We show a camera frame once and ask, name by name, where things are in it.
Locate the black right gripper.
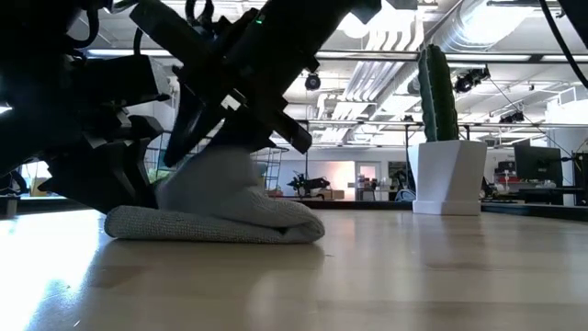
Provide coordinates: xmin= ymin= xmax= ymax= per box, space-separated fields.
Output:
xmin=130 ymin=0 xmax=322 ymax=168

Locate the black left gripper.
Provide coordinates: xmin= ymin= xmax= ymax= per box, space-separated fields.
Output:
xmin=0 ymin=45 xmax=164 ymax=215

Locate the copper wire basket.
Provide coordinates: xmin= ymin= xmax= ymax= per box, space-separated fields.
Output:
xmin=144 ymin=131 xmax=289 ymax=194

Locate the grey microfiber towel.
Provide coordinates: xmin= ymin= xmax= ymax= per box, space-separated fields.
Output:
xmin=104 ymin=145 xmax=326 ymax=245

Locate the small black background machine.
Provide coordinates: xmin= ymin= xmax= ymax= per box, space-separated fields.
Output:
xmin=287 ymin=173 xmax=332 ymax=199

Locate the long ceiling light strip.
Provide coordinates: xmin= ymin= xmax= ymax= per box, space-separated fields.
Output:
xmin=444 ymin=53 xmax=533 ymax=63
xmin=86 ymin=48 xmax=419 ymax=62
xmin=540 ymin=54 xmax=588 ymax=63

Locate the green cactus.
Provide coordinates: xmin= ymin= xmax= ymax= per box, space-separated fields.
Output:
xmin=417 ymin=44 xmax=459 ymax=143

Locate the white faceted plant pot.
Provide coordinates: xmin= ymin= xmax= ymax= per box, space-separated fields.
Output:
xmin=407 ymin=140 xmax=488 ymax=216

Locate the dark computer monitor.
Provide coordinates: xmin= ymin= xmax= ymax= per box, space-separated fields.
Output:
xmin=514 ymin=145 xmax=564 ymax=188

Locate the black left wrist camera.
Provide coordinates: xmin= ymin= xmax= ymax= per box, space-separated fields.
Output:
xmin=86 ymin=53 xmax=172 ymax=108

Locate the black aluminium table frame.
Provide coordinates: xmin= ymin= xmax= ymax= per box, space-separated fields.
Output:
xmin=0 ymin=195 xmax=588 ymax=223

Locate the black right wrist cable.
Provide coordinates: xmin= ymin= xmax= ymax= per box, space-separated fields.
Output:
xmin=539 ymin=0 xmax=588 ymax=89

